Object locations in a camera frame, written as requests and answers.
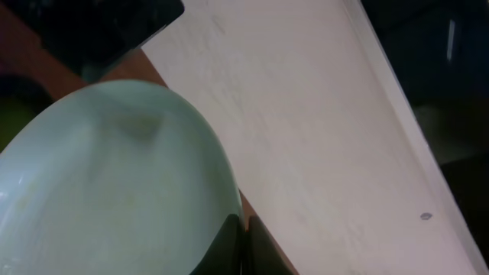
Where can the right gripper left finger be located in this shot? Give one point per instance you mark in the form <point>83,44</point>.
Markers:
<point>224,254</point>

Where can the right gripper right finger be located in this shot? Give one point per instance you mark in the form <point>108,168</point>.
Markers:
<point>261,256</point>

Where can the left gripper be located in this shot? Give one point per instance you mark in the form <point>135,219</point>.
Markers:
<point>91,36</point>

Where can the light blue round plate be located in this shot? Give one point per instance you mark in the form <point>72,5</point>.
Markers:
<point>120,177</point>

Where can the dark green plastic tray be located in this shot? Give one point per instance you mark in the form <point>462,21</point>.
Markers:
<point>22,99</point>

